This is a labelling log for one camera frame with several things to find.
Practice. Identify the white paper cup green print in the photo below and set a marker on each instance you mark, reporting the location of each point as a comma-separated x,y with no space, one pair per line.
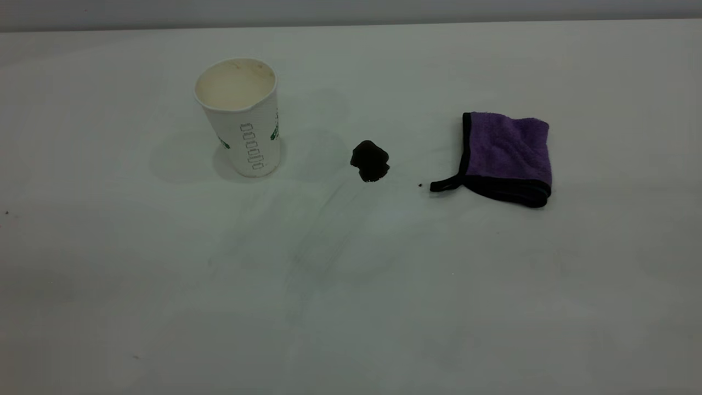
241,120

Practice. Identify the purple cloth with black trim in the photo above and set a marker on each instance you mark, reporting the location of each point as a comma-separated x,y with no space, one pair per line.
507,151

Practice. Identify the dark liquid spill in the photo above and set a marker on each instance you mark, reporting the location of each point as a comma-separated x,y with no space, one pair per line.
370,161

